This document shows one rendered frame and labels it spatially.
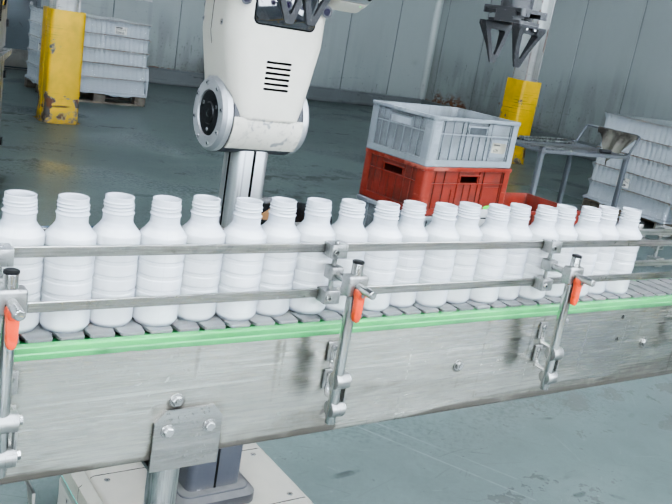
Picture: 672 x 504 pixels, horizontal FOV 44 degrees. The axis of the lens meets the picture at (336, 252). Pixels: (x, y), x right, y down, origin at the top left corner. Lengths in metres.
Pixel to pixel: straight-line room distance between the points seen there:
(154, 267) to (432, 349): 0.50
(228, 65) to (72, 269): 0.82
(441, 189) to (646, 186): 4.96
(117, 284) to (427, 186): 2.68
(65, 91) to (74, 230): 7.81
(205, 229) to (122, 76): 9.71
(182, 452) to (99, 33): 9.59
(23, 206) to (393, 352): 0.60
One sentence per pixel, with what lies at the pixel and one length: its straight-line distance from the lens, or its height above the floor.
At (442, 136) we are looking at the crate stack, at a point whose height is 1.02.
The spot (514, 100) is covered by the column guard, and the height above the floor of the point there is 0.82.
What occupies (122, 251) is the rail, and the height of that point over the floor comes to 1.11.
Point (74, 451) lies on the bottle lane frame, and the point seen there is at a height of 0.85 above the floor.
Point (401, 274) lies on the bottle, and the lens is 1.29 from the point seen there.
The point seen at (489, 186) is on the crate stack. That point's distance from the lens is 3.97.
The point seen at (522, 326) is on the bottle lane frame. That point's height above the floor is 0.96.
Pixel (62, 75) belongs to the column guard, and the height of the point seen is 0.48.
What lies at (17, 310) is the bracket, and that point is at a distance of 0.90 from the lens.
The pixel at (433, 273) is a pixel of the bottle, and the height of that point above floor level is 1.06.
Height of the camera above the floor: 1.41
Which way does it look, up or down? 15 degrees down
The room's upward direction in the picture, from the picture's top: 10 degrees clockwise
